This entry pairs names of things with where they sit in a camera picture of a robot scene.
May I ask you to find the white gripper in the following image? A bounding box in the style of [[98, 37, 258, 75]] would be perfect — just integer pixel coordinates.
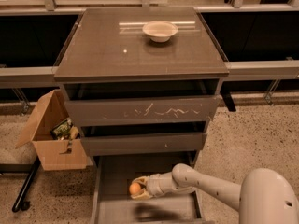
[[131, 173, 195, 201]]

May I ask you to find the orange fruit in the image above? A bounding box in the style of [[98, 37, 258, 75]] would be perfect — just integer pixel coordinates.
[[129, 183, 141, 195]]

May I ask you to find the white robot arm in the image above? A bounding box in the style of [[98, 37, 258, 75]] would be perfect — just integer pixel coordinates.
[[129, 163, 299, 224]]

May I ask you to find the bottom open grey drawer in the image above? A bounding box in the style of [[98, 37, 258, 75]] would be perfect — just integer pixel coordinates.
[[90, 153, 214, 224]]

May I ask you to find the middle grey drawer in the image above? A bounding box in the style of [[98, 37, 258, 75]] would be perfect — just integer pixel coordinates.
[[81, 133, 206, 156]]

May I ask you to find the top grey drawer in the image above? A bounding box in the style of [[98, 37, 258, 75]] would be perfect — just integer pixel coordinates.
[[65, 96, 219, 127]]

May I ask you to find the grey drawer cabinet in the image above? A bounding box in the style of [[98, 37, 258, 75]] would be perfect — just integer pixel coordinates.
[[53, 7, 230, 161]]

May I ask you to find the green snack packet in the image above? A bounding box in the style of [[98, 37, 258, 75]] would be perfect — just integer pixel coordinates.
[[50, 118, 73, 140]]

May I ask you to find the cardboard box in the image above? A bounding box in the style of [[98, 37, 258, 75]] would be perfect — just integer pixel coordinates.
[[16, 90, 88, 171]]

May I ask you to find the black metal floor bar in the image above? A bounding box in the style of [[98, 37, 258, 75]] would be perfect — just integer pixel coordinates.
[[0, 157, 40, 213]]

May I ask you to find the white paper bowl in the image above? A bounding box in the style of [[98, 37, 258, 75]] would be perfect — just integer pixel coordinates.
[[142, 21, 178, 43]]

